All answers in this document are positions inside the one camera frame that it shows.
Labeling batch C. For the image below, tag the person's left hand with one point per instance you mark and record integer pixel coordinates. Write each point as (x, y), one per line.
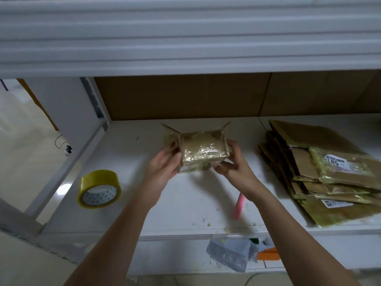
(158, 175)

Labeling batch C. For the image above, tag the person's right hand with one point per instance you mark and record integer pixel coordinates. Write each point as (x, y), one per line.
(241, 172)

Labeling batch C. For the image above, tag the pink utility knife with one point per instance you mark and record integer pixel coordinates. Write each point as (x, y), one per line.
(239, 205)

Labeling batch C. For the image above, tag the barcode label cardboard box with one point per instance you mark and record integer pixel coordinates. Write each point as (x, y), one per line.
(202, 149)

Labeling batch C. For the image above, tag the yellow tape roll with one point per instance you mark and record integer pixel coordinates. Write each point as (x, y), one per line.
(89, 181)

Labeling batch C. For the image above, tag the stack of cardboard boxes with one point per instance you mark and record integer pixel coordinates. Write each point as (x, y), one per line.
(321, 169)

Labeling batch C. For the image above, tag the white metal shelf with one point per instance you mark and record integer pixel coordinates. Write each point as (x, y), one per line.
(149, 44)

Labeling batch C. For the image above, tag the person's right forearm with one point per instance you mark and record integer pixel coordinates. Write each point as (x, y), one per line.
(303, 241)

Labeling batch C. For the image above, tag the person's left forearm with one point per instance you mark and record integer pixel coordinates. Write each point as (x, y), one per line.
(110, 247)

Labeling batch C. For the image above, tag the orange plastic object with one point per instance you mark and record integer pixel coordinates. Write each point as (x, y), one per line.
(269, 254)

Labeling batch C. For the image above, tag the white power strip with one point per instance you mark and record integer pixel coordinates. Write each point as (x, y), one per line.
(68, 149)

